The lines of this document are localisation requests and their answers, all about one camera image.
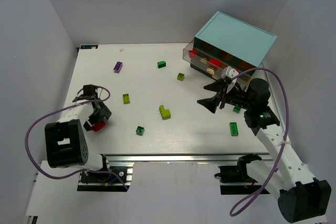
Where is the red round lego piece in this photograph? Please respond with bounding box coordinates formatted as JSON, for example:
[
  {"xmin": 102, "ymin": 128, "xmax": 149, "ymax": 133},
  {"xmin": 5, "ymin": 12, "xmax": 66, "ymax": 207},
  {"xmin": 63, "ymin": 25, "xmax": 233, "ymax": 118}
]
[{"xmin": 91, "ymin": 121, "xmax": 106, "ymax": 132}]

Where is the transparent drawer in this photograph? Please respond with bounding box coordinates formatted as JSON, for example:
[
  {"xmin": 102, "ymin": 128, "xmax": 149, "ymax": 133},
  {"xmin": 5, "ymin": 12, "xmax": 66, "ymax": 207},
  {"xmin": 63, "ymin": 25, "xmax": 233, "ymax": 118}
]
[{"xmin": 183, "ymin": 41, "xmax": 254, "ymax": 80}]

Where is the small red lego brick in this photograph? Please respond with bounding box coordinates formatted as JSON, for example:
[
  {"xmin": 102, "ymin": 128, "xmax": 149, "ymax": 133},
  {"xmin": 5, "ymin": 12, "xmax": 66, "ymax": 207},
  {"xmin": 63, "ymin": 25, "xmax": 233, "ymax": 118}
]
[{"xmin": 188, "ymin": 49, "xmax": 197, "ymax": 58}]

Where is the red long lego brick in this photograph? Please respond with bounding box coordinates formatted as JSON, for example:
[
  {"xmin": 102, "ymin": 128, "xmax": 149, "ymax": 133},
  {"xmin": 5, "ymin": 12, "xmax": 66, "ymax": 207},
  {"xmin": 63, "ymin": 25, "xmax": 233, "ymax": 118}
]
[{"xmin": 209, "ymin": 58, "xmax": 223, "ymax": 68}]

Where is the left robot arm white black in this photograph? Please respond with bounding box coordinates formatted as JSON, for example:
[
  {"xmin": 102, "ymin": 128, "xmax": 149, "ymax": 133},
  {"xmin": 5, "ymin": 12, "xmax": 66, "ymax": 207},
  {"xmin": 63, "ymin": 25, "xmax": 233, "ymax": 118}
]
[{"xmin": 45, "ymin": 84, "xmax": 112, "ymax": 170}]

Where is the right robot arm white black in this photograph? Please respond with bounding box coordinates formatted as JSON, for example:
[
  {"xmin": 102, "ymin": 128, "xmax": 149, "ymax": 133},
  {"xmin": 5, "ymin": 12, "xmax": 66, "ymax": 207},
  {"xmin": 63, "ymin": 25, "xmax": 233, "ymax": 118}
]
[{"xmin": 198, "ymin": 77, "xmax": 331, "ymax": 223}]

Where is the green lego near right gripper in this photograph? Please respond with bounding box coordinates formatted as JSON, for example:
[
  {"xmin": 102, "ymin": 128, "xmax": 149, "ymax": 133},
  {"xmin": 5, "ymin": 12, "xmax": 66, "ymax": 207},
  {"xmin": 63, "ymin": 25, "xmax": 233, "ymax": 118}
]
[{"xmin": 233, "ymin": 106, "xmax": 241, "ymax": 113}]

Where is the lime rectangular lego brick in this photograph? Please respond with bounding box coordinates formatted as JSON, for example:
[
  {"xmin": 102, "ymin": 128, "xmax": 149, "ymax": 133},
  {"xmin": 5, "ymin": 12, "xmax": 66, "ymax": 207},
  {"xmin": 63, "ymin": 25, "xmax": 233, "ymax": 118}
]
[{"xmin": 123, "ymin": 93, "xmax": 130, "ymax": 104}]

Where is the green long lego brick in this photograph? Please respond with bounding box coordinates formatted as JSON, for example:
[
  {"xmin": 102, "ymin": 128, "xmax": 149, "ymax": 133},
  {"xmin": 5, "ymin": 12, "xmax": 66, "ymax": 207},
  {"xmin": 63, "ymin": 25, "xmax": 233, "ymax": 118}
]
[{"xmin": 229, "ymin": 122, "xmax": 239, "ymax": 136}]

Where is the lime small lego brick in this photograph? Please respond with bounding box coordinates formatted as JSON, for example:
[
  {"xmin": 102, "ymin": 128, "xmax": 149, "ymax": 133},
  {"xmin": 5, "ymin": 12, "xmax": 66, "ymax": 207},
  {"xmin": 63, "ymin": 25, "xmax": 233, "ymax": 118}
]
[{"xmin": 177, "ymin": 73, "xmax": 185, "ymax": 81}]

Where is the dark green square lego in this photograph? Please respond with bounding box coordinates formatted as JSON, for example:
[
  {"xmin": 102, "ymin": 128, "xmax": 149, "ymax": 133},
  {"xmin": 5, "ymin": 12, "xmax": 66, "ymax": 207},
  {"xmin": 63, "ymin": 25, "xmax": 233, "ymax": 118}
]
[{"xmin": 136, "ymin": 126, "xmax": 145, "ymax": 136}]

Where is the teal drawer cabinet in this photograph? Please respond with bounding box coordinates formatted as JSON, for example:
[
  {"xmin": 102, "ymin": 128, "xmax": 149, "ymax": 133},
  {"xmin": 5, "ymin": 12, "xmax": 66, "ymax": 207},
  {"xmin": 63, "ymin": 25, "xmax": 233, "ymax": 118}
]
[{"xmin": 192, "ymin": 12, "xmax": 277, "ymax": 68}]

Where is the lime L-shaped lego brick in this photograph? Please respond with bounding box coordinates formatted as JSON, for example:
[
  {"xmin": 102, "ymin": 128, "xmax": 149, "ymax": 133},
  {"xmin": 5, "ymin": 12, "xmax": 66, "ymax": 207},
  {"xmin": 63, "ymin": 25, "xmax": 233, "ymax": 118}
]
[{"xmin": 159, "ymin": 105, "xmax": 171, "ymax": 120}]

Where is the purple lego brick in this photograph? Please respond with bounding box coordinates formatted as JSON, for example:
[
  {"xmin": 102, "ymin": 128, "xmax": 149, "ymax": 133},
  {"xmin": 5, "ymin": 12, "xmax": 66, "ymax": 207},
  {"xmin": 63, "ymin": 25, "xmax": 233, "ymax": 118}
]
[{"xmin": 113, "ymin": 61, "xmax": 123, "ymax": 73}]

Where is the green lego brick top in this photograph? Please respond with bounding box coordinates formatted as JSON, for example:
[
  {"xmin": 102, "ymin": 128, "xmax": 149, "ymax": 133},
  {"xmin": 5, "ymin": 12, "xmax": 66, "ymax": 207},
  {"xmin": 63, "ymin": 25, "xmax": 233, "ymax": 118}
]
[{"xmin": 157, "ymin": 61, "xmax": 166, "ymax": 69}]

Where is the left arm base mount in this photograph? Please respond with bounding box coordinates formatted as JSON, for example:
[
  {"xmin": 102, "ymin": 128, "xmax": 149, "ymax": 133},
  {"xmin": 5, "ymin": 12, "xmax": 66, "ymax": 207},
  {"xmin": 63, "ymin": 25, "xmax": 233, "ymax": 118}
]
[{"xmin": 77, "ymin": 162, "xmax": 134, "ymax": 192}]

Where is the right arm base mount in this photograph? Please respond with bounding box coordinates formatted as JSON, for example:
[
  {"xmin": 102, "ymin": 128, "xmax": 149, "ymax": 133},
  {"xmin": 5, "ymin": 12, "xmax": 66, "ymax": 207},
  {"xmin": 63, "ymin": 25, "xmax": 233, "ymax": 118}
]
[{"xmin": 214, "ymin": 154, "xmax": 262, "ymax": 195}]

